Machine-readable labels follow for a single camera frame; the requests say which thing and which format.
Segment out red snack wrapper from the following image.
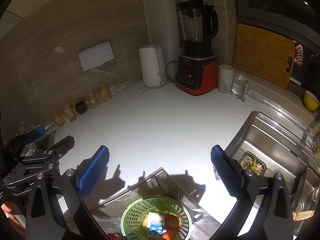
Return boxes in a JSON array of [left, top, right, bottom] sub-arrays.
[[164, 213, 181, 232]]

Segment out blue white milk carton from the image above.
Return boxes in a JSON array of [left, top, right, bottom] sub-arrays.
[[147, 221, 166, 240]]

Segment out orange mesh scrubber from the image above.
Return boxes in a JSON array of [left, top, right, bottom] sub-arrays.
[[160, 231, 175, 240]]

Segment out green plastic trash basket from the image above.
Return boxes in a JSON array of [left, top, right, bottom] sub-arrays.
[[121, 196, 192, 239]]

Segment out person left hand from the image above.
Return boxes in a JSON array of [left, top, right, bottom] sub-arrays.
[[1, 200, 25, 239]]

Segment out metal sink strainer tray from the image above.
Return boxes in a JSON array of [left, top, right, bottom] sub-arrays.
[[240, 151, 267, 176]]

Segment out stainless steel sink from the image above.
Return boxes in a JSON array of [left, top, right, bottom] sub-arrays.
[[223, 110, 320, 233]]

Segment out dark round jar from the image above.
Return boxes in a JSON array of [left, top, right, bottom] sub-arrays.
[[74, 100, 88, 115]]

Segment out amber glass jar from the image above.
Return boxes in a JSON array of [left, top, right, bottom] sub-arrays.
[[98, 83, 112, 102], [85, 93, 101, 109]]

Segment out clear glass mug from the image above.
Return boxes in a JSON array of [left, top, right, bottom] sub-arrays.
[[231, 74, 249, 102]]

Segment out white ceramic cup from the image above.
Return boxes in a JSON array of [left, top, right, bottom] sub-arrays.
[[217, 64, 234, 93]]

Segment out red black blender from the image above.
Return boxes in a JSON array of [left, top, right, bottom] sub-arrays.
[[175, 0, 219, 96]]

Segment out yellow bowl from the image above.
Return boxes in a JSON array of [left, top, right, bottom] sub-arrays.
[[303, 90, 319, 112]]

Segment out white electric kettle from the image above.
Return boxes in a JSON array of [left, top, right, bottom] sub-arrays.
[[138, 43, 167, 89]]

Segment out wooden cutting board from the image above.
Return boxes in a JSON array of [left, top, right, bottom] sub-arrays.
[[233, 23, 295, 88]]

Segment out white power cable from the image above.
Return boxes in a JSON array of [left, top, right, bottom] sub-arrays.
[[94, 65, 151, 103]]

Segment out white wall outlet cover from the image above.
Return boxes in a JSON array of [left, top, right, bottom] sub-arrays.
[[78, 41, 114, 71]]

